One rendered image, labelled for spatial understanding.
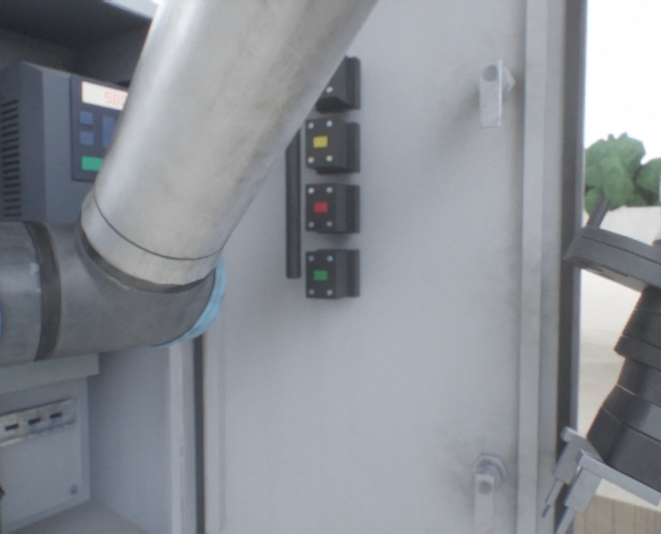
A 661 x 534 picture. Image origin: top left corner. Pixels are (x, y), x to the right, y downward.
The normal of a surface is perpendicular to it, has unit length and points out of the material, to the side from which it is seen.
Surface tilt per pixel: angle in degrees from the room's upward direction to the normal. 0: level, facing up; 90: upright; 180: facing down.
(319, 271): 90
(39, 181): 90
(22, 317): 99
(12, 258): 57
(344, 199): 90
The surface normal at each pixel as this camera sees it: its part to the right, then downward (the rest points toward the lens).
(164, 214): -0.05, 0.68
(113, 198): -0.58, 0.26
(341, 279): 0.91, 0.02
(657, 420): -0.12, -0.37
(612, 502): -0.59, 0.04
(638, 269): -0.28, -0.07
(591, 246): -0.59, -0.22
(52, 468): 0.80, 0.03
